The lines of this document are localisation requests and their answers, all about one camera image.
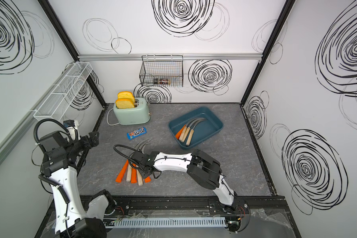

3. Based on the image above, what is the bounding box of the orange handled sickle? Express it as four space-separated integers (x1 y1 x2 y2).
175 119 195 140

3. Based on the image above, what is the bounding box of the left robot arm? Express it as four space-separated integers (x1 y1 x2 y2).
33 118 116 238

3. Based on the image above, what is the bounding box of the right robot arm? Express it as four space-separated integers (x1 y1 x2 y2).
131 149 238 210

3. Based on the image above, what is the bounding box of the teal plastic storage box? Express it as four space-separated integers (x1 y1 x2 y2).
168 107 224 150

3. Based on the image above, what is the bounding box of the blue candy packet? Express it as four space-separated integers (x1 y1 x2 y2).
127 127 147 140

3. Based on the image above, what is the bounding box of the front toast slice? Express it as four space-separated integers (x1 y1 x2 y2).
115 98 135 109

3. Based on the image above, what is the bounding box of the toast slice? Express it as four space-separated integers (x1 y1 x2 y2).
115 98 135 109
117 91 135 103

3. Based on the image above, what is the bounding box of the mint green toaster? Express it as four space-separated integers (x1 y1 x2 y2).
113 98 151 126

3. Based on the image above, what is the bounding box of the rear toast slice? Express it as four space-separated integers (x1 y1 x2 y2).
117 91 135 103

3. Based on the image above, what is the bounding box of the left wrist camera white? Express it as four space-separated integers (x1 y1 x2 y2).
63 120 80 141

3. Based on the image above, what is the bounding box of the white toaster cord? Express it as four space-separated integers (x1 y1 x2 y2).
107 107 120 127

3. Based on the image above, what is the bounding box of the white wire wall shelf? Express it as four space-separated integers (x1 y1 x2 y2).
33 62 93 121

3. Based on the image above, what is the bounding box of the grey slotted cable duct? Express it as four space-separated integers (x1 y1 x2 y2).
103 217 227 229

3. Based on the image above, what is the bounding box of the jar in wire basket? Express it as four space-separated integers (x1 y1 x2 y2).
153 78 171 85

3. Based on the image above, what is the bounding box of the black wire wall basket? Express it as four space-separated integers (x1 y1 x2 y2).
139 55 184 87

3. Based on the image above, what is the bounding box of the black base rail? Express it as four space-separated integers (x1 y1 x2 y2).
113 195 289 215

